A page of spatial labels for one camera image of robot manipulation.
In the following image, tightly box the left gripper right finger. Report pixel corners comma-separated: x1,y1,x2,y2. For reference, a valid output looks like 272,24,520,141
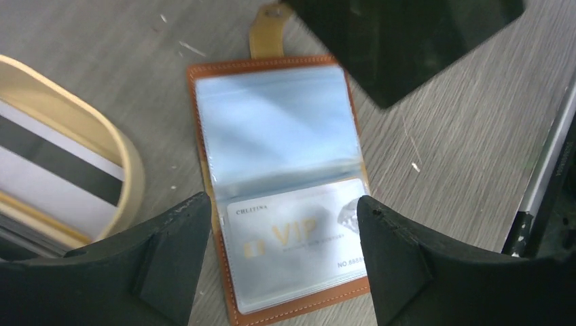
357,196,575,325

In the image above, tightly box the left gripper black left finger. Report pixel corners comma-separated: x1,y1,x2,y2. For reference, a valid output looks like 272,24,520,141
1,192,212,325

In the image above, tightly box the beige oval card tray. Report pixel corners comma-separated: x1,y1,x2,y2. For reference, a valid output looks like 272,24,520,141
1,56,145,261

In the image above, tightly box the brown leather card holder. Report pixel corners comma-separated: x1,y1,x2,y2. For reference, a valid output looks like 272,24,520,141
187,2,370,325

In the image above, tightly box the white VIP card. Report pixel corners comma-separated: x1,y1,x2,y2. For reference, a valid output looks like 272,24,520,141
222,179,366,314

